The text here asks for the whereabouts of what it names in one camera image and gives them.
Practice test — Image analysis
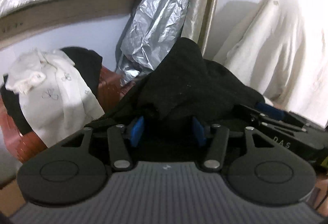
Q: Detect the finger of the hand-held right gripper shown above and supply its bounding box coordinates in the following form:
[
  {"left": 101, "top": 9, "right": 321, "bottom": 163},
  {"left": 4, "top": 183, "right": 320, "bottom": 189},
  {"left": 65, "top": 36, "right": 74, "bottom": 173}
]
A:
[
  {"left": 255, "top": 101, "right": 315, "bottom": 129},
  {"left": 240, "top": 104, "right": 307, "bottom": 133}
]

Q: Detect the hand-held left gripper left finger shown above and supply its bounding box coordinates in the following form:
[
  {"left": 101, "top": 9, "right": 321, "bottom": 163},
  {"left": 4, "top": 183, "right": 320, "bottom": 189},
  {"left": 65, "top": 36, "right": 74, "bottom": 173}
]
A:
[{"left": 61, "top": 116, "right": 145, "bottom": 172}]

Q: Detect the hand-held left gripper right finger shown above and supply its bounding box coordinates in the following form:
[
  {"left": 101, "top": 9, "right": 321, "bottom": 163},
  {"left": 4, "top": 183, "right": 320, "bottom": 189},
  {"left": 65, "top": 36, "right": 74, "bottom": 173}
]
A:
[{"left": 192, "top": 116, "right": 272, "bottom": 172}]

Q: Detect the white cloth cover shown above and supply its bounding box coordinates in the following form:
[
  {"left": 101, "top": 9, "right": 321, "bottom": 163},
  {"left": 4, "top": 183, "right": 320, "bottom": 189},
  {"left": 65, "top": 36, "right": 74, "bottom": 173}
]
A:
[{"left": 212, "top": 0, "right": 328, "bottom": 128}]

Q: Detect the beige curtain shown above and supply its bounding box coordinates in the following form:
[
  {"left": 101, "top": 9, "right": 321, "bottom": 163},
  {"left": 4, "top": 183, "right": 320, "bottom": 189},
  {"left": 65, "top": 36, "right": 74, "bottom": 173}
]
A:
[{"left": 181, "top": 0, "right": 222, "bottom": 53}]

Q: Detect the white printed cloth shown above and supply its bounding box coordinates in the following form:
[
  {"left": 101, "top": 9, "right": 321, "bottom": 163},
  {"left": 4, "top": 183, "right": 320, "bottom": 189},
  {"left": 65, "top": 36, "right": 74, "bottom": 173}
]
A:
[{"left": 5, "top": 48, "right": 106, "bottom": 146}]

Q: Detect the crumpled silver foil sheet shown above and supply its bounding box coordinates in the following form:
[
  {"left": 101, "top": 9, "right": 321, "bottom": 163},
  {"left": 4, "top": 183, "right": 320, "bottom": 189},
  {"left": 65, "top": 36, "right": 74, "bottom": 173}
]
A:
[{"left": 115, "top": 0, "right": 198, "bottom": 87}]

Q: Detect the black sweater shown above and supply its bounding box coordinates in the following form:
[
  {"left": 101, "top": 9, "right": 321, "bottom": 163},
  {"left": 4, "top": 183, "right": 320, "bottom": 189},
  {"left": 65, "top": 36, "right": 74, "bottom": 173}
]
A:
[{"left": 84, "top": 37, "right": 266, "bottom": 154}]

